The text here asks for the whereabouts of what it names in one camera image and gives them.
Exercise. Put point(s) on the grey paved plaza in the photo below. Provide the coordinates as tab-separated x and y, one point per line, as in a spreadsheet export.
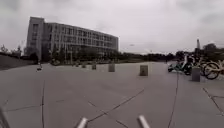
110	90

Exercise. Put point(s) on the row of stone bollards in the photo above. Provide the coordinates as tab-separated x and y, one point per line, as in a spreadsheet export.
143	70

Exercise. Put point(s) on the row of trees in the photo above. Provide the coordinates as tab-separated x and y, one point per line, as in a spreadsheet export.
150	56

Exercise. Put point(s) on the large grey building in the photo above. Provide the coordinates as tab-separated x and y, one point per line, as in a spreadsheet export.
66	38

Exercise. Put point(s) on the robot's own part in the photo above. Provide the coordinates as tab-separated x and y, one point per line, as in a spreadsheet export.
82	123
143	121

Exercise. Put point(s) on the person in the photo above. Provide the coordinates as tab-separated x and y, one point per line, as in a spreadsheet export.
39	65

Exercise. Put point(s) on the row of parked bicycles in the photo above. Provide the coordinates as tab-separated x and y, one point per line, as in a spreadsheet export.
200	65

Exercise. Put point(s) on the grey sloped wall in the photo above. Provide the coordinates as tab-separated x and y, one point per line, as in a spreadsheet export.
11	61

